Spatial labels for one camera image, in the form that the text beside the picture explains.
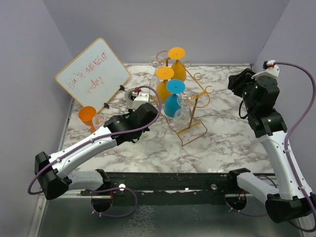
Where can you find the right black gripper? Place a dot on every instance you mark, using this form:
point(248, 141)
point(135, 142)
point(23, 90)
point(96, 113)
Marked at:
point(236, 81)

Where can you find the blue goblet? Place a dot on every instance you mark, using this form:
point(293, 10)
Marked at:
point(175, 87)

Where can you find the yellow goblet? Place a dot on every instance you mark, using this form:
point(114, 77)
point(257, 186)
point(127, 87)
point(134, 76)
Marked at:
point(176, 54)
point(165, 74)

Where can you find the clear wine glass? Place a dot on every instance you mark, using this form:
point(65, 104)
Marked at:
point(156, 62)

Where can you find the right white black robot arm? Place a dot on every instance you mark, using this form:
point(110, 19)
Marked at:
point(292, 198)

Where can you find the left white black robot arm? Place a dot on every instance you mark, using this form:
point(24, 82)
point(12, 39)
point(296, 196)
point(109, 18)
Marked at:
point(56, 173)

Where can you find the grey holder with marker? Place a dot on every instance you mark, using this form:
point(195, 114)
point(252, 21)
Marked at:
point(130, 95)

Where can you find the green goblet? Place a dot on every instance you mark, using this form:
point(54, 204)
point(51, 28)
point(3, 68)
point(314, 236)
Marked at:
point(132, 123)

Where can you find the whiteboard with red writing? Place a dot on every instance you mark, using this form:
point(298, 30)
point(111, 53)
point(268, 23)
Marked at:
point(94, 76)

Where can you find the orange cup left back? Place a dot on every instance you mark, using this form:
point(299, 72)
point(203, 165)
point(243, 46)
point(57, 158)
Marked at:
point(86, 115)

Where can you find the gold wire glass rack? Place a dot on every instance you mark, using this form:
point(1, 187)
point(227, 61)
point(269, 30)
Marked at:
point(199, 98)

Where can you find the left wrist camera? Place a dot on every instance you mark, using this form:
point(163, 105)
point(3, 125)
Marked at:
point(139, 98)

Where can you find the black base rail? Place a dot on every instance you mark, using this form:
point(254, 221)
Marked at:
point(125, 189)

